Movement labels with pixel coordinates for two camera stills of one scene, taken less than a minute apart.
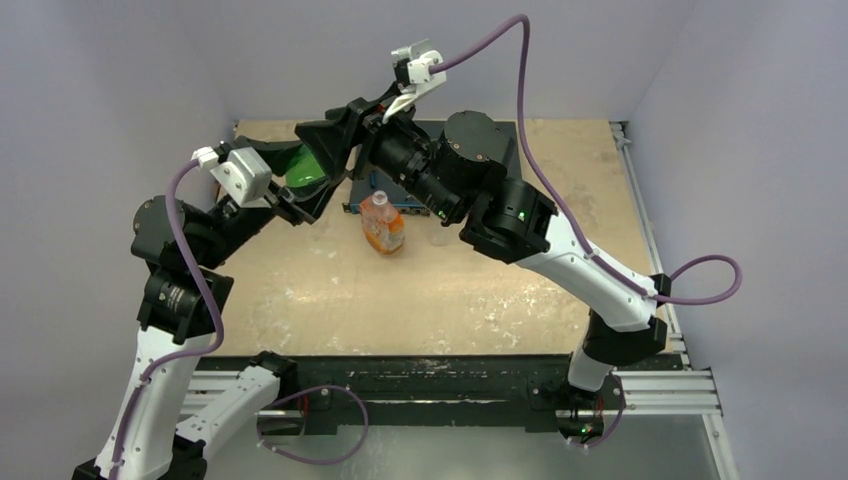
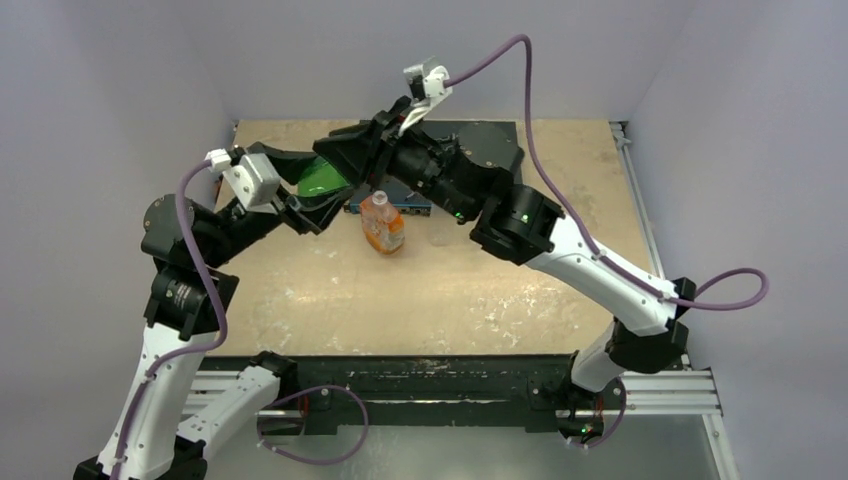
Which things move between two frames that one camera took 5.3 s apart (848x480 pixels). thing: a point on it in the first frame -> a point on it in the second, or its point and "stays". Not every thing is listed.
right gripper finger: [334, 137] -> [352, 152]
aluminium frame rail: [672, 393] stays
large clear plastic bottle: [442, 237] stays
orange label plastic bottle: [383, 224] stays
